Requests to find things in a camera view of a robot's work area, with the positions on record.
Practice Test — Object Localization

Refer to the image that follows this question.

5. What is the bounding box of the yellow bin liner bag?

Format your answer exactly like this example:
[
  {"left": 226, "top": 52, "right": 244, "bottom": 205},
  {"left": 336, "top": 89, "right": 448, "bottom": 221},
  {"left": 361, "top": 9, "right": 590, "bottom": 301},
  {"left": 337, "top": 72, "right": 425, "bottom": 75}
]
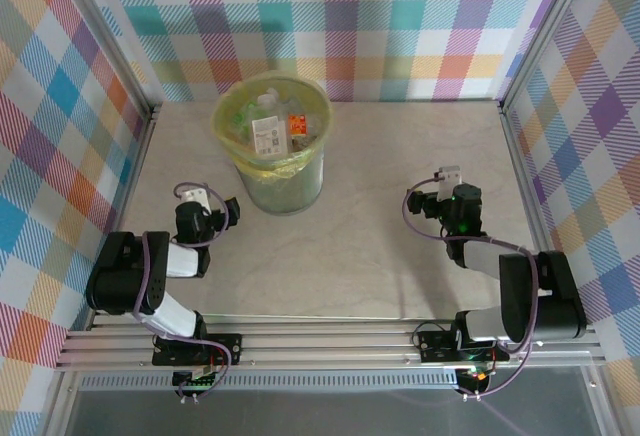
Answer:
[{"left": 210, "top": 69, "right": 335, "bottom": 185}]

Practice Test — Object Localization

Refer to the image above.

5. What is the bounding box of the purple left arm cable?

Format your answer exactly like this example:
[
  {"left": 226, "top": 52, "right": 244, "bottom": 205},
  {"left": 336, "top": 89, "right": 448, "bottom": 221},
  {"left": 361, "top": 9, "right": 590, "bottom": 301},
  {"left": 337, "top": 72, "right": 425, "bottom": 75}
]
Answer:
[{"left": 132, "top": 181, "right": 236, "bottom": 405}]

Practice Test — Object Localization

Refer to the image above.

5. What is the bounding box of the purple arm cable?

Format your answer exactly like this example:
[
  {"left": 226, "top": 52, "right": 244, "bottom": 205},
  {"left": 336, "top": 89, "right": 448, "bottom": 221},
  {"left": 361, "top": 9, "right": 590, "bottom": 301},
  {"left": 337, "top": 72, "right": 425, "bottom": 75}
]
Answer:
[
  {"left": 132, "top": 181, "right": 236, "bottom": 405},
  {"left": 402, "top": 178, "right": 542, "bottom": 402}
]

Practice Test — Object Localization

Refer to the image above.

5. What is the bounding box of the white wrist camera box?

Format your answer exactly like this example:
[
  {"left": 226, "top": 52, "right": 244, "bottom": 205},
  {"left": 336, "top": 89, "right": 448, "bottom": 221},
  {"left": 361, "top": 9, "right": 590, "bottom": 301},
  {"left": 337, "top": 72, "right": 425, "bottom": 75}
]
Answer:
[
  {"left": 178, "top": 184, "right": 212, "bottom": 206},
  {"left": 435, "top": 165, "right": 465, "bottom": 203}
]

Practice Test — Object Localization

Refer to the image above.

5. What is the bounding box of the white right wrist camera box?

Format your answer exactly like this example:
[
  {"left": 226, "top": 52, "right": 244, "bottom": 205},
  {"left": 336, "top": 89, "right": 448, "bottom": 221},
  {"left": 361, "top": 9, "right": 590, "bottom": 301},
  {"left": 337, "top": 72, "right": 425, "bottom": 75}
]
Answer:
[{"left": 435, "top": 165, "right": 465, "bottom": 203}]

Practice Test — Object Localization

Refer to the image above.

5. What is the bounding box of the clear bottle orange label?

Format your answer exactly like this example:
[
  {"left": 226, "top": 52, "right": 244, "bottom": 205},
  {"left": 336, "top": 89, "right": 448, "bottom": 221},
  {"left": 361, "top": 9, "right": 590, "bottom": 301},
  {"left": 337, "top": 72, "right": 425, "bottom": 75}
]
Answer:
[{"left": 287, "top": 112, "right": 310, "bottom": 137}]

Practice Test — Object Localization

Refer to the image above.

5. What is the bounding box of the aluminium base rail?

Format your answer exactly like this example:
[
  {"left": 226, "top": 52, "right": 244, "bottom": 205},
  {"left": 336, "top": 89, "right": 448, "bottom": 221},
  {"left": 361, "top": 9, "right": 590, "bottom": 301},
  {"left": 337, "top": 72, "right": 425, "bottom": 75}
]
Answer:
[{"left": 54, "top": 318, "right": 609, "bottom": 372}]

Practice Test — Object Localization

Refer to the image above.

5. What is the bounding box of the aluminium frame bar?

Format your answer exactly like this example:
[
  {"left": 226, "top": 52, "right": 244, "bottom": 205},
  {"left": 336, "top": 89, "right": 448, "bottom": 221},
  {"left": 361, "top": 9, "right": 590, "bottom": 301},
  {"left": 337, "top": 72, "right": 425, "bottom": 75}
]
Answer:
[
  {"left": 582, "top": 360, "right": 621, "bottom": 436},
  {"left": 42, "top": 369, "right": 84, "bottom": 436}
]

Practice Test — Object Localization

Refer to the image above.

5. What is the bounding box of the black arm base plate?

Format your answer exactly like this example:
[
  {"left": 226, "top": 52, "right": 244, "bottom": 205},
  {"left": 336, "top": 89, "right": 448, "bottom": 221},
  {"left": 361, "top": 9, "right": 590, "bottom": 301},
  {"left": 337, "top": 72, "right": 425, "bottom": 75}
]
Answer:
[
  {"left": 416, "top": 328, "right": 512, "bottom": 365},
  {"left": 151, "top": 331, "right": 245, "bottom": 368}
]

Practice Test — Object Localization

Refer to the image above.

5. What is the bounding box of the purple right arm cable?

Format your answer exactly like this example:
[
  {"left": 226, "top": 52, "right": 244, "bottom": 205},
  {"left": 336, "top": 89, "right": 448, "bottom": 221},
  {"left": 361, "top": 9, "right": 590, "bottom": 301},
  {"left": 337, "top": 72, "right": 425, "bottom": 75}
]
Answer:
[{"left": 402, "top": 178, "right": 542, "bottom": 402}]

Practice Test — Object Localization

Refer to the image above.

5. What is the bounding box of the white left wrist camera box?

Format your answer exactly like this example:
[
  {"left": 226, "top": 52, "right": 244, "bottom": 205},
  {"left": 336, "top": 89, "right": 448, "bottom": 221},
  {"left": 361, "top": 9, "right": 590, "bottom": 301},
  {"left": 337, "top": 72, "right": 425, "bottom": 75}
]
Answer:
[{"left": 178, "top": 184, "right": 212, "bottom": 206}]

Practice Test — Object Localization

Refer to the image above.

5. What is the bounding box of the clear plastic bin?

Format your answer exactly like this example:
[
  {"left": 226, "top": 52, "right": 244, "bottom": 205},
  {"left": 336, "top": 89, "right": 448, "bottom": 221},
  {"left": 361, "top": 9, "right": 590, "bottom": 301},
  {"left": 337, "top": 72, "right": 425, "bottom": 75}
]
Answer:
[{"left": 210, "top": 69, "right": 335, "bottom": 216}]

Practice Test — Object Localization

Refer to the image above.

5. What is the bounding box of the aluminium frame post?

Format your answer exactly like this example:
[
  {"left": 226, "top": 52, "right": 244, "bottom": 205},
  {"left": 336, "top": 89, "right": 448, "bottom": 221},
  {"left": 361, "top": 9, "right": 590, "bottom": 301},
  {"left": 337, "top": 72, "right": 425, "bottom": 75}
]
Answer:
[
  {"left": 49, "top": 0, "right": 164, "bottom": 113},
  {"left": 498, "top": 0, "right": 600, "bottom": 113}
]

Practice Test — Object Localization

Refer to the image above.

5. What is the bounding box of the black controller board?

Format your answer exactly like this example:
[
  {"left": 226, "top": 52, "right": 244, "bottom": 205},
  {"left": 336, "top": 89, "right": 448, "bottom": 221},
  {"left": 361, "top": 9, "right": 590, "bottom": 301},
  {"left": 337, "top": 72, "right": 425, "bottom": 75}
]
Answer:
[
  {"left": 456, "top": 365, "right": 495, "bottom": 393},
  {"left": 171, "top": 368, "right": 222, "bottom": 393}
]

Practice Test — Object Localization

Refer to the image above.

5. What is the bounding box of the slotted grey cable duct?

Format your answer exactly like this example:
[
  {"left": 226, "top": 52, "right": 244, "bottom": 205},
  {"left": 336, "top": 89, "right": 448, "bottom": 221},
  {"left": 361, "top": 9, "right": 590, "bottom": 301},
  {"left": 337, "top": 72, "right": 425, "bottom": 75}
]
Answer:
[{"left": 79, "top": 374, "right": 461, "bottom": 391}]

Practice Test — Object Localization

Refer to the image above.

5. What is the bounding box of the clear plastic packet white label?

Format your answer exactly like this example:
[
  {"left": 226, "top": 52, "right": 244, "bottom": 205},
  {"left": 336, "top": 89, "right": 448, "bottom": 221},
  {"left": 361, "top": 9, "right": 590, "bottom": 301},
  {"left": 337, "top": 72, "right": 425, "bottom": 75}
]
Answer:
[{"left": 251, "top": 115, "right": 292, "bottom": 158}]

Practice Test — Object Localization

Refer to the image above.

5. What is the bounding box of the plaid fabric panel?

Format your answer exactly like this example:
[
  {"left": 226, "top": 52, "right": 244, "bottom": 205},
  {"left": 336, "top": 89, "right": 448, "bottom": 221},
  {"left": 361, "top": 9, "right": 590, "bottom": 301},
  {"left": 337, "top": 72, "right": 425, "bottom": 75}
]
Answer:
[
  {"left": 64, "top": 0, "right": 584, "bottom": 104},
  {"left": 0, "top": 0, "right": 151, "bottom": 415},
  {"left": 502, "top": 0, "right": 640, "bottom": 392}
]

